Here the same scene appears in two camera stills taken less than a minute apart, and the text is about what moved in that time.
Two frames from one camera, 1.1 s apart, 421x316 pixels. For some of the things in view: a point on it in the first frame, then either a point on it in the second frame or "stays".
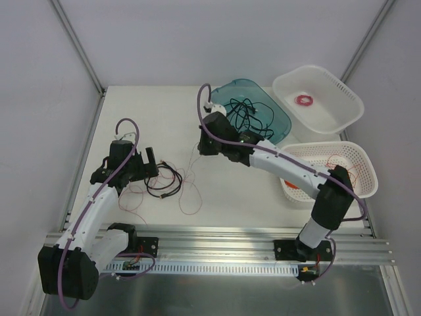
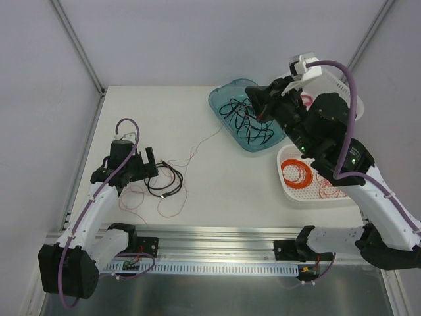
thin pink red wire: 120,191 to 177,174
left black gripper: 141,165 stays
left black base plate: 148,245 stays
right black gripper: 204,145 to 274,101
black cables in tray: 246,115 stays
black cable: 162,193 stays
